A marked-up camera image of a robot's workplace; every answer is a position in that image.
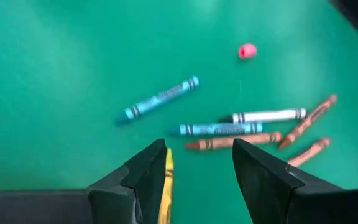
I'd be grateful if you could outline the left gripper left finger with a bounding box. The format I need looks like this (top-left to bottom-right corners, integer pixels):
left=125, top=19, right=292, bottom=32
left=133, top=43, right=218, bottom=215
left=0, top=138, right=167, bottom=224

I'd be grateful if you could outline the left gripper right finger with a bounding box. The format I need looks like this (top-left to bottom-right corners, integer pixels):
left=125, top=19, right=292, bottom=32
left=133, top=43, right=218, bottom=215
left=232, top=138, right=358, bottom=224

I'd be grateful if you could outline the yellow crayon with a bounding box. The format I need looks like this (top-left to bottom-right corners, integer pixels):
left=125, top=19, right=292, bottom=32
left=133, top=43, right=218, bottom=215
left=157, top=147, right=175, bottom=224

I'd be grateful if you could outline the blue crayon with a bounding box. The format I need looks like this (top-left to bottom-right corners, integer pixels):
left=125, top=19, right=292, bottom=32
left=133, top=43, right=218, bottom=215
left=115, top=75, right=200, bottom=126
left=168, top=122, right=264, bottom=137

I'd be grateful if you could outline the brown crayon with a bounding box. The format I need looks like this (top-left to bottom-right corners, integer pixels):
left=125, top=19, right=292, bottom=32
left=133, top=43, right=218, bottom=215
left=184, top=131, right=283, bottom=152
left=278, top=94, right=338, bottom=151
left=287, top=138, right=331, bottom=168

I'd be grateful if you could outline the green table mat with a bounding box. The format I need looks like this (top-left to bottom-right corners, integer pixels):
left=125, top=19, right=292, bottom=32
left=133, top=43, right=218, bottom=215
left=0, top=0, right=358, bottom=224

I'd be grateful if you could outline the pink cap eraser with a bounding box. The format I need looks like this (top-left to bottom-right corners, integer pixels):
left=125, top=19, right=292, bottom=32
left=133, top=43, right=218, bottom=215
left=237, top=42, right=258, bottom=60

